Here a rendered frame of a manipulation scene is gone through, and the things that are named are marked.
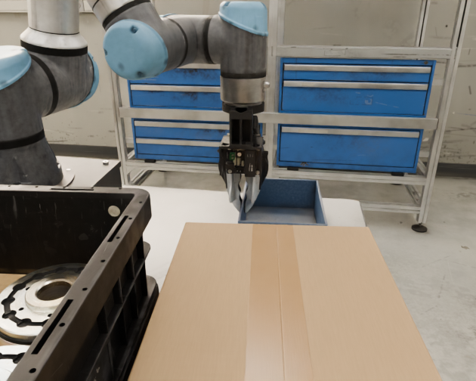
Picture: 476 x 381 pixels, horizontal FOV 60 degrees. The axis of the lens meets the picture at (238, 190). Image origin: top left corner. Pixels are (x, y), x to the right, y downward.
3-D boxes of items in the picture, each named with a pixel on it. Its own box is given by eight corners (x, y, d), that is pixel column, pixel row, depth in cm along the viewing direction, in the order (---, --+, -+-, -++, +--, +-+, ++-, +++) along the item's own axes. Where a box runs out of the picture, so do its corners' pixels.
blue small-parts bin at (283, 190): (245, 206, 91) (246, 177, 88) (315, 209, 89) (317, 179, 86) (237, 256, 72) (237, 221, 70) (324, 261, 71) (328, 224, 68)
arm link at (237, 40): (224, 1, 68) (275, 1, 65) (225, 70, 72) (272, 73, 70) (205, 1, 61) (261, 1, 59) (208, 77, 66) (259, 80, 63)
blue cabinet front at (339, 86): (276, 165, 225) (280, 57, 202) (415, 172, 215) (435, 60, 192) (276, 166, 222) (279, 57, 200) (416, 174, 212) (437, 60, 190)
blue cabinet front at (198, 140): (136, 157, 236) (125, 54, 213) (261, 164, 226) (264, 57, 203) (134, 159, 233) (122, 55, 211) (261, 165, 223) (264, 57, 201)
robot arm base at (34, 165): (19, 162, 85) (8, 115, 81) (80, 172, 80) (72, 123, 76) (-48, 193, 72) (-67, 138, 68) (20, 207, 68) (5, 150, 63)
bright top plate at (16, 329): (27, 267, 42) (26, 262, 42) (125, 267, 42) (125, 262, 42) (-33, 339, 33) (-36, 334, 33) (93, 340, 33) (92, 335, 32)
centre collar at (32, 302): (40, 278, 39) (38, 273, 39) (91, 279, 39) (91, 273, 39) (13, 313, 35) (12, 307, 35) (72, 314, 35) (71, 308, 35)
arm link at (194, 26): (129, 15, 62) (196, 16, 59) (165, 12, 72) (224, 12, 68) (135, 69, 66) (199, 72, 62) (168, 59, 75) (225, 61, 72)
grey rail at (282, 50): (113, 52, 220) (112, 42, 218) (452, 57, 196) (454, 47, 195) (106, 54, 211) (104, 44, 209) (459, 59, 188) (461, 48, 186)
